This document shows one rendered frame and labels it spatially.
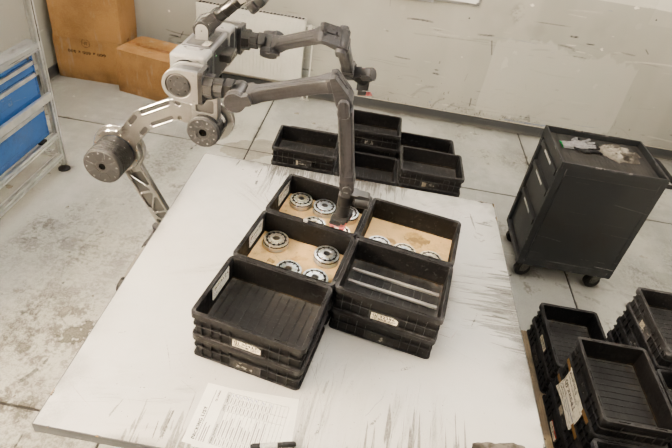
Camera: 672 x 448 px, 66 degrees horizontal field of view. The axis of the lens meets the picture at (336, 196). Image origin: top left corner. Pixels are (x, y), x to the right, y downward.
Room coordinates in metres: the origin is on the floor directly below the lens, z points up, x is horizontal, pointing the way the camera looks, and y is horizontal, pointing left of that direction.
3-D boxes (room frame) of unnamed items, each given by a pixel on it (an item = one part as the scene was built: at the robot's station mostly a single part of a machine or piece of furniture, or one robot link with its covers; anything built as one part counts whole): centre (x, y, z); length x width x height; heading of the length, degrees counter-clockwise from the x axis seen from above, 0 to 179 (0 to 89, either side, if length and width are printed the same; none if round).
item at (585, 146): (2.84, -1.40, 0.88); 0.25 x 0.19 x 0.03; 88
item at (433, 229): (1.70, -0.33, 0.87); 0.40 x 0.30 x 0.11; 78
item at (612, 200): (2.76, -1.51, 0.45); 0.60 x 0.45 x 0.90; 88
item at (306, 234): (1.49, 0.12, 0.87); 0.40 x 0.30 x 0.11; 78
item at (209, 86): (1.67, 0.49, 1.45); 0.09 x 0.08 x 0.12; 178
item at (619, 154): (2.80, -1.63, 0.88); 0.29 x 0.22 x 0.03; 88
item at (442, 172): (2.84, -0.57, 0.37); 0.40 x 0.30 x 0.45; 88
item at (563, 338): (1.77, -1.28, 0.26); 0.40 x 0.30 x 0.23; 178
